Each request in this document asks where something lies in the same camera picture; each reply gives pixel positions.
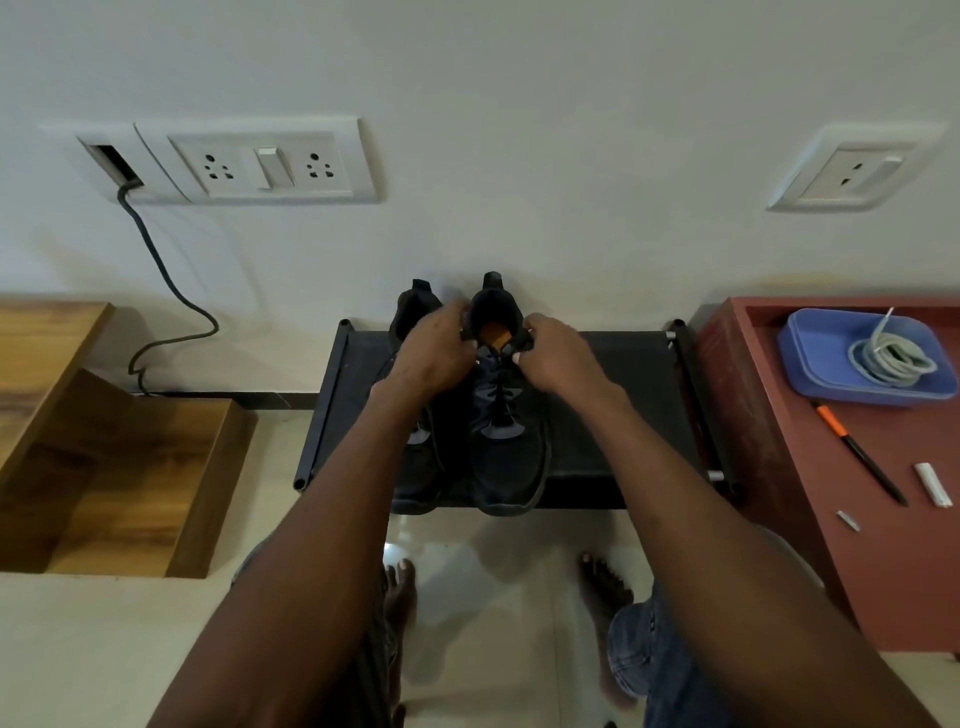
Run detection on person's right hand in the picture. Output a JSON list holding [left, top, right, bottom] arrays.
[[516, 312, 629, 412]]

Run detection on person's left hand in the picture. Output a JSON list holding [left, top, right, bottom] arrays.
[[372, 298, 479, 410]]

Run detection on black sneaker with orange insole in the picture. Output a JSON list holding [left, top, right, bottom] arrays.
[[459, 270, 553, 519]]

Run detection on person's left forearm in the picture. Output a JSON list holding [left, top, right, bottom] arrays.
[[146, 381, 445, 728]]

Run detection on person's right forearm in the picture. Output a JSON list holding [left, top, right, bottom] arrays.
[[561, 384, 943, 728]]

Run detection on black shoe rack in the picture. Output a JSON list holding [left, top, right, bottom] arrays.
[[293, 318, 741, 512]]

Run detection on person's right foot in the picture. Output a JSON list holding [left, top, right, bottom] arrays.
[[576, 552, 639, 714]]

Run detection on person's foot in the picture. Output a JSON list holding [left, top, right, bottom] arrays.
[[382, 558, 418, 728], [576, 552, 639, 714]]

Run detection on person's left foot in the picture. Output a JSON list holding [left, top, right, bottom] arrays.
[[382, 558, 418, 728]]

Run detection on blue plastic tray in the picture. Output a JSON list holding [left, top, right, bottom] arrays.
[[776, 306, 960, 409]]

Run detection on person's blue jeans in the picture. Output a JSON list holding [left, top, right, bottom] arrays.
[[322, 525, 826, 728]]

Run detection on orange and black pen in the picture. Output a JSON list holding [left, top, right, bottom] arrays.
[[810, 399, 910, 509]]

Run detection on red cabinet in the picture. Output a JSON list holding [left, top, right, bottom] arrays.
[[693, 295, 960, 663]]

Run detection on wooden stepped cabinet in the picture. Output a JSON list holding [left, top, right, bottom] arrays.
[[0, 300, 258, 581]]

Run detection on white tube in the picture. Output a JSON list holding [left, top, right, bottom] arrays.
[[912, 461, 954, 510]]

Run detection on white switch and socket panel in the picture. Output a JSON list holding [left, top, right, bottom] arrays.
[[133, 115, 385, 206]]

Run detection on black cable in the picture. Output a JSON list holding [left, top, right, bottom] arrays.
[[115, 178, 222, 398]]

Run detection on white wall plate with opening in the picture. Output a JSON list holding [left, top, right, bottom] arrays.
[[73, 126, 192, 205]]

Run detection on coiled white cable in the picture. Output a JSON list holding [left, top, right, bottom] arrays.
[[846, 306, 941, 390]]

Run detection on white wall socket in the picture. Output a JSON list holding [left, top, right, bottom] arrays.
[[765, 122, 949, 214]]

